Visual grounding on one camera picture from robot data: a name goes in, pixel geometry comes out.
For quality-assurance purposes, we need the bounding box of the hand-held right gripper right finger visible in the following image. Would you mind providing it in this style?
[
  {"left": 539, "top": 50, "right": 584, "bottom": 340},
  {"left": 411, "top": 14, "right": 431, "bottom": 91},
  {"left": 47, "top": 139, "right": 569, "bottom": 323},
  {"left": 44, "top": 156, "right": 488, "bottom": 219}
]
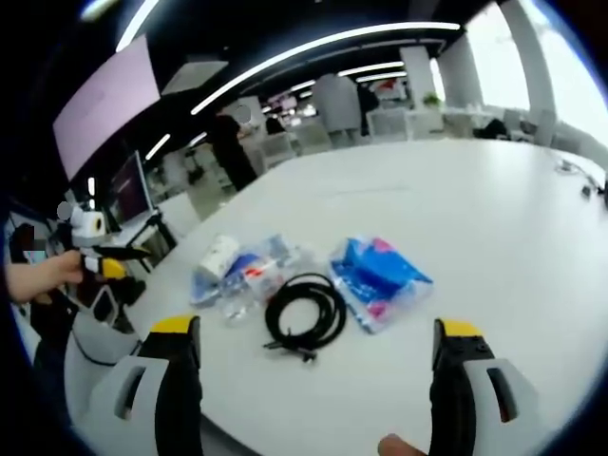
[{"left": 428, "top": 317, "right": 541, "bottom": 456}]

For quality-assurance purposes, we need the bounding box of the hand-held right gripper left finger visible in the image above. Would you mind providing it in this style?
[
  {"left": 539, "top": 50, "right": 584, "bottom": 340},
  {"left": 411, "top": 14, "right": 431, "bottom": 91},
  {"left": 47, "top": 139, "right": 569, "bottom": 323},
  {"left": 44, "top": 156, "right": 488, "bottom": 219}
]
[{"left": 89, "top": 313, "right": 204, "bottom": 456}]

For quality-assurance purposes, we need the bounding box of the small blue plastic packet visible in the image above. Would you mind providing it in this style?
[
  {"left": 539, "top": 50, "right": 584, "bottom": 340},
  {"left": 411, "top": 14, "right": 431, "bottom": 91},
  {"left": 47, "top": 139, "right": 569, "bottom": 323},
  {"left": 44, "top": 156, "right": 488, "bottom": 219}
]
[{"left": 188, "top": 264, "right": 232, "bottom": 310}]

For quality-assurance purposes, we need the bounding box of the white paper roll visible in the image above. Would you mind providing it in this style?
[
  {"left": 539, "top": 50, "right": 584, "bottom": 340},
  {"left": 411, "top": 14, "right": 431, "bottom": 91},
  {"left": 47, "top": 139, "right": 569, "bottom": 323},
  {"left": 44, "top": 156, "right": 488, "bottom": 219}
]
[{"left": 198, "top": 234, "right": 240, "bottom": 281}]

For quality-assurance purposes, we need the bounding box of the blue tissue packet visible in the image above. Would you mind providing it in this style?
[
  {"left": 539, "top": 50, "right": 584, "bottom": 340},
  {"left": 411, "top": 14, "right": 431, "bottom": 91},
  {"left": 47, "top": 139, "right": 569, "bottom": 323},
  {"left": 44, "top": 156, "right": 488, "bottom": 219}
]
[{"left": 327, "top": 234, "right": 435, "bottom": 335}]

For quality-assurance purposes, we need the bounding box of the clear bag with blue items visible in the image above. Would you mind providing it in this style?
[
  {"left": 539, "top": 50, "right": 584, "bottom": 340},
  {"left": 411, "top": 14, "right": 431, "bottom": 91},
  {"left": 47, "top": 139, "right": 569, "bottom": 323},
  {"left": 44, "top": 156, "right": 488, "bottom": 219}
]
[{"left": 220, "top": 235, "right": 325, "bottom": 329}]

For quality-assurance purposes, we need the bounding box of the black cable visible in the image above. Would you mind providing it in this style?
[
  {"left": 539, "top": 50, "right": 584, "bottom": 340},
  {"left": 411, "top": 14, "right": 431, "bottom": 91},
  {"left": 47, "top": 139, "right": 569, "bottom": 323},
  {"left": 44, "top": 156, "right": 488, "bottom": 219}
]
[{"left": 262, "top": 272, "right": 350, "bottom": 365}]

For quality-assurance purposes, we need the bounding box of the person's left hand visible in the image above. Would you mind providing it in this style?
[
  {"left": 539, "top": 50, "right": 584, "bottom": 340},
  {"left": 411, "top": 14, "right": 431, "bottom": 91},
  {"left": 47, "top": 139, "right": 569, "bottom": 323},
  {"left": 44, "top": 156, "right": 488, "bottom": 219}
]
[{"left": 36, "top": 250, "right": 91, "bottom": 299}]

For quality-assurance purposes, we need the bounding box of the person's right hand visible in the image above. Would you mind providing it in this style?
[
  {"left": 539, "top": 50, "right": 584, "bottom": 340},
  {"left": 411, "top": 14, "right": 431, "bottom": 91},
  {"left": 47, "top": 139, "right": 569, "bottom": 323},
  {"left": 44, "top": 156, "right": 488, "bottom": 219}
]
[{"left": 377, "top": 432, "right": 428, "bottom": 456}]

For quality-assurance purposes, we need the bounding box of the monitor on stand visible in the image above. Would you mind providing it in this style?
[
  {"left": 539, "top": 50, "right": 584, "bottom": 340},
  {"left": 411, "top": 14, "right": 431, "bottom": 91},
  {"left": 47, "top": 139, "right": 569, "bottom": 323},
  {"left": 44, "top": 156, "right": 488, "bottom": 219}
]
[{"left": 107, "top": 150, "right": 156, "bottom": 228}]

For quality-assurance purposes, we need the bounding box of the grey office chair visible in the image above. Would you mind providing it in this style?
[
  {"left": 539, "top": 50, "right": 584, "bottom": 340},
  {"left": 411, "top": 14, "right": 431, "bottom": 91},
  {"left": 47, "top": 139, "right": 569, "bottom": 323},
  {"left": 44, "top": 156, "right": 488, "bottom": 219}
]
[{"left": 64, "top": 311, "right": 144, "bottom": 381}]

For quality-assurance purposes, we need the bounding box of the white table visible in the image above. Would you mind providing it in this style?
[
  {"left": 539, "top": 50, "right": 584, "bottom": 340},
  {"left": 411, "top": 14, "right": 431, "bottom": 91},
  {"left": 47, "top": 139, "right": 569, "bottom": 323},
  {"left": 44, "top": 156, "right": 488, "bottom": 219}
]
[{"left": 64, "top": 137, "right": 608, "bottom": 456}]

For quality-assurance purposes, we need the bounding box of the short ceiling light strip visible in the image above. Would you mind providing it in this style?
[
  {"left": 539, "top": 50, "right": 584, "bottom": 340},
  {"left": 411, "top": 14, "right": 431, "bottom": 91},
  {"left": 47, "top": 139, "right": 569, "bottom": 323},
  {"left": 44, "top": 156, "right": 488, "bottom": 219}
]
[{"left": 115, "top": 0, "right": 162, "bottom": 52}]

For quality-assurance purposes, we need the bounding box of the long ceiling light strip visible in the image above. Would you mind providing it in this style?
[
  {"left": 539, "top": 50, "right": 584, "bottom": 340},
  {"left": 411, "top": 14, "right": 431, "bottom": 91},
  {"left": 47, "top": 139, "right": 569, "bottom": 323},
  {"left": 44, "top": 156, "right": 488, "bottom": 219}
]
[{"left": 189, "top": 21, "right": 463, "bottom": 116}]

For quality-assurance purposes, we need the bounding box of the large wall screen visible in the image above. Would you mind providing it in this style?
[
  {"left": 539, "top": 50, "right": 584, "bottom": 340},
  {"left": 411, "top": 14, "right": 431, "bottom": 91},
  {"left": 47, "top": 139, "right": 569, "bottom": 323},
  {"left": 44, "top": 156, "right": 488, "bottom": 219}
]
[{"left": 50, "top": 35, "right": 163, "bottom": 182}]

